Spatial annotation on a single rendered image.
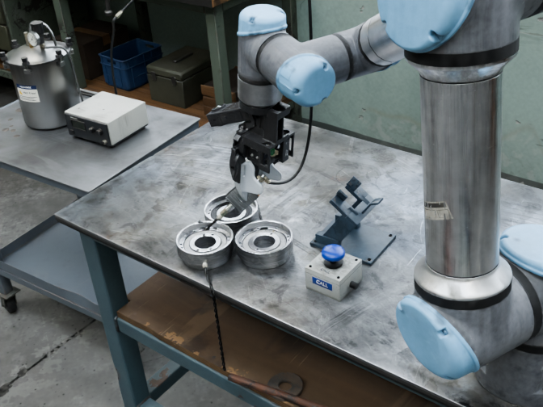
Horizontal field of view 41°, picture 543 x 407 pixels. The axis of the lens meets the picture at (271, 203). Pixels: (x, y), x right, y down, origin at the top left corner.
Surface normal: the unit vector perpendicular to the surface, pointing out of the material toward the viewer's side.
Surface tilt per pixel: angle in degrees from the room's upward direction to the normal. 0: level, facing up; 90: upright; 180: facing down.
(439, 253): 89
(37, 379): 0
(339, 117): 90
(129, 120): 90
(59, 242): 0
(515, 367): 72
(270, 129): 90
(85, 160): 0
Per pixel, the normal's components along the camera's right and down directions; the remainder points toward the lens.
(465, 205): -0.16, 0.47
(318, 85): 0.51, 0.55
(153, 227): -0.07, -0.84
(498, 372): -0.74, 0.12
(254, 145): -0.62, 0.47
